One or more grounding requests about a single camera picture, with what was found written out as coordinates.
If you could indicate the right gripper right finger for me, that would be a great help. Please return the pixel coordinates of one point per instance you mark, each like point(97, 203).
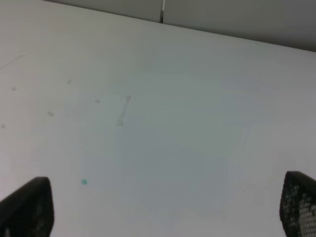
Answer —
point(297, 209)

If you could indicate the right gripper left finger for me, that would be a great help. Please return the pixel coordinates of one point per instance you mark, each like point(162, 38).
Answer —
point(28, 211)

